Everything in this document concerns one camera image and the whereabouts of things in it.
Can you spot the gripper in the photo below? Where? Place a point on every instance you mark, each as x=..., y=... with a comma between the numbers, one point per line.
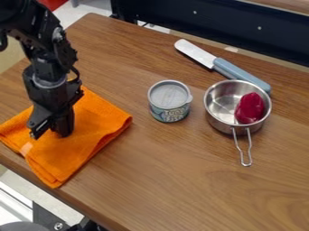
x=52, y=94

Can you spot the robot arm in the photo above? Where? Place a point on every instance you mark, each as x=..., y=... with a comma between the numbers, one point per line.
x=42, y=39

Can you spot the orange cloth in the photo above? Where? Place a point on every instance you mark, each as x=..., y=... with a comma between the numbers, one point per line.
x=68, y=141

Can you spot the toy can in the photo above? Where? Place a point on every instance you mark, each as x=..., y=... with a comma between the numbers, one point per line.
x=169, y=101

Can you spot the silver pot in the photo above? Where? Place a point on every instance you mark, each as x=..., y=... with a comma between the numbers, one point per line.
x=233, y=111

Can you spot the red toy pepper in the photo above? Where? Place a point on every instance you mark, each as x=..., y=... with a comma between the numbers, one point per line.
x=249, y=108

